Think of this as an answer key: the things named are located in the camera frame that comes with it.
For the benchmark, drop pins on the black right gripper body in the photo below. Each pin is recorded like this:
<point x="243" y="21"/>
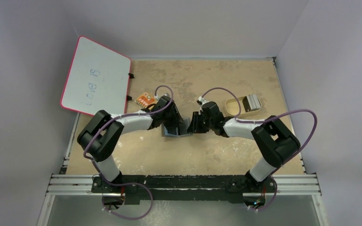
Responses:
<point x="199" y="120"/>

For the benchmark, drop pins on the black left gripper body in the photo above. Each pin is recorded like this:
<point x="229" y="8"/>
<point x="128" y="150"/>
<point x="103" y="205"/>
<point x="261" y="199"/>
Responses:
<point x="172" y="116"/>

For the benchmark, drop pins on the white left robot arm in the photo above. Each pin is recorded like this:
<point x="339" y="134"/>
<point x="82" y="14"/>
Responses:
<point x="100" y="136"/>

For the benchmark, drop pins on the orange circuit board card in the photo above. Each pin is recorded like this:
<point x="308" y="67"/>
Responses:
<point x="145" y="100"/>

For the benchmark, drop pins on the beige oval tray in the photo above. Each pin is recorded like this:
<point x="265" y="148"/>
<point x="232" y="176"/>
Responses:
<point x="234" y="106"/>

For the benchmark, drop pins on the pink framed whiteboard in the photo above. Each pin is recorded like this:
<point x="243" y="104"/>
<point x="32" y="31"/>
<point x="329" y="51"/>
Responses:
<point x="98" y="79"/>

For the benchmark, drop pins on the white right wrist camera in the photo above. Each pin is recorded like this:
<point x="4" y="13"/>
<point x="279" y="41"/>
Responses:
<point x="201" y="101"/>

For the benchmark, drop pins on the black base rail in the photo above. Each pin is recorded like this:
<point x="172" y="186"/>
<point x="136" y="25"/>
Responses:
<point x="235" y="189"/>

